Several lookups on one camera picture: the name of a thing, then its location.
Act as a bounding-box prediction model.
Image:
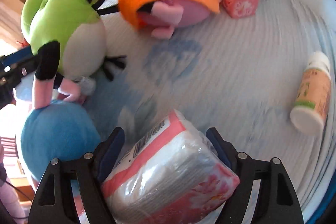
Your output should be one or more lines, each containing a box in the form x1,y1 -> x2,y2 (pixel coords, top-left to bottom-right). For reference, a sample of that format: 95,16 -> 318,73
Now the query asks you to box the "pink white tissue pack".
101,110 -> 240,223

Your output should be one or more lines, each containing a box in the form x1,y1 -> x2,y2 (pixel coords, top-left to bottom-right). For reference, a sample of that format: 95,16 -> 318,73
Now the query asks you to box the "white pill bottle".
290,51 -> 331,135

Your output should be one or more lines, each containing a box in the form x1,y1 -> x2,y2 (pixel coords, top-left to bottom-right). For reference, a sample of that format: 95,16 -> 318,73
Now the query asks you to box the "pink pig plush blue body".
20,100 -> 101,190

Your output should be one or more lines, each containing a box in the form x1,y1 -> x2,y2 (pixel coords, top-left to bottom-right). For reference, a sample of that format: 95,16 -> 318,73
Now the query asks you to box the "blue plastic storage crate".
307,184 -> 335,223

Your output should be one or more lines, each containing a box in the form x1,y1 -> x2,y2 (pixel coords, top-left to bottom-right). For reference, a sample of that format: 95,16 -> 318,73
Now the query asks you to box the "green bird plush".
20,0 -> 127,110

